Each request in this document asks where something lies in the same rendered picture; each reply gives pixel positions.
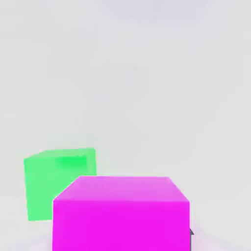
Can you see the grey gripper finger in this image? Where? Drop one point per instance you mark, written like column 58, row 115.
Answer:
column 191, row 233

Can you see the small magenta cube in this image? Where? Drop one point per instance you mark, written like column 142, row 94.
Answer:
column 121, row 219

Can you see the small green cube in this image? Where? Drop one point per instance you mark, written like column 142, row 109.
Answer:
column 42, row 186

